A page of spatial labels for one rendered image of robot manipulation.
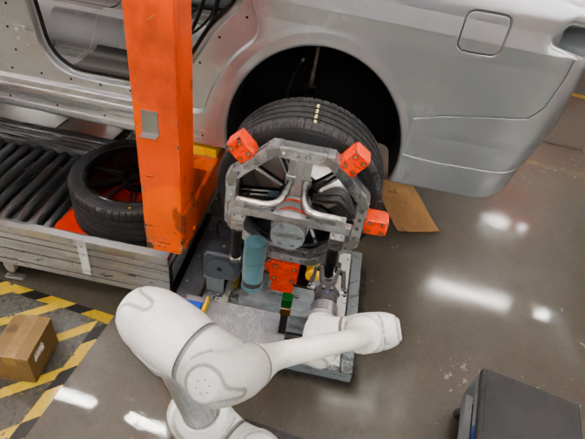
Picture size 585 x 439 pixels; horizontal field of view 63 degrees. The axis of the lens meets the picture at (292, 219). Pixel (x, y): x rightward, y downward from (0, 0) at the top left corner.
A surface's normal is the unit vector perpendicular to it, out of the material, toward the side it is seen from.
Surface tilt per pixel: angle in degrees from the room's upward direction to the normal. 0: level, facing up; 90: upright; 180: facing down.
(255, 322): 0
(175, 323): 10
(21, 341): 0
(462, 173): 90
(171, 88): 90
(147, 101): 90
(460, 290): 0
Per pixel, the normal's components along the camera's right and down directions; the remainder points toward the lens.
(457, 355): 0.12, -0.75
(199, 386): -0.22, -0.02
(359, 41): -0.17, 0.62
